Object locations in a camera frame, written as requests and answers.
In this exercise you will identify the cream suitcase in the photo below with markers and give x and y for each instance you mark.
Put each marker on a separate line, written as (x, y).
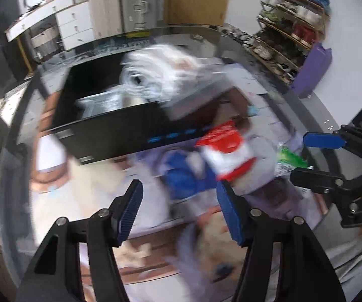
(105, 6)

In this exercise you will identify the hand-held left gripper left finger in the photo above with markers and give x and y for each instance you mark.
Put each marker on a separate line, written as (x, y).
(130, 209)

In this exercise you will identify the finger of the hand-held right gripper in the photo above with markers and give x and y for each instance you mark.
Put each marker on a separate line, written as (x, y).
(316, 179)
(322, 140)

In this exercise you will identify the pile of shoes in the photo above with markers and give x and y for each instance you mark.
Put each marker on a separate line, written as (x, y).
(242, 36)

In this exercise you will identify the green and white packet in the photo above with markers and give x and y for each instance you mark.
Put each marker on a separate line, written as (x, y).
(289, 160)

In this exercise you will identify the wooden shoe rack with shoes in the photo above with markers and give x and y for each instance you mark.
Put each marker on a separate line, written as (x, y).
(289, 31)

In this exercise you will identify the white desk with drawers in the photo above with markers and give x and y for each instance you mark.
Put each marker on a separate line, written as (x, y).
(74, 22)

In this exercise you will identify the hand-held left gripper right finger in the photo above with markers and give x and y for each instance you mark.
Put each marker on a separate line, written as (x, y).
(229, 215)

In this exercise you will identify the silver suitcase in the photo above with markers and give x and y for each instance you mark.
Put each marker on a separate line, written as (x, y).
(141, 3)

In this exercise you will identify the red and white packet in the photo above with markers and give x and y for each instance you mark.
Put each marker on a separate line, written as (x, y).
(228, 151)

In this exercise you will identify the black storage box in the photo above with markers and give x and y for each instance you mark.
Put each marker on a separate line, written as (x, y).
(115, 135)

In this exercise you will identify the wicker basket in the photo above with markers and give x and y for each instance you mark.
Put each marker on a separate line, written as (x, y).
(44, 44)

